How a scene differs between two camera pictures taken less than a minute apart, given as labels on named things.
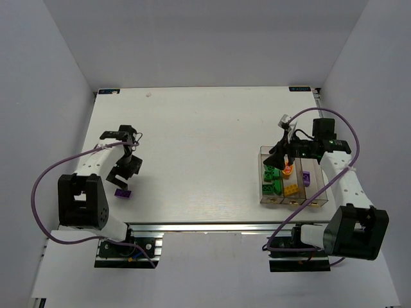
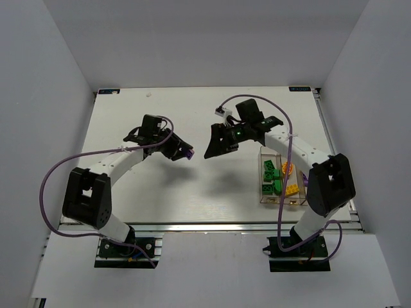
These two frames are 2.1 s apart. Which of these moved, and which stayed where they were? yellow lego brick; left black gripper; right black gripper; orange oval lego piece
Moved: left black gripper; right black gripper
Stayed: yellow lego brick; orange oval lego piece
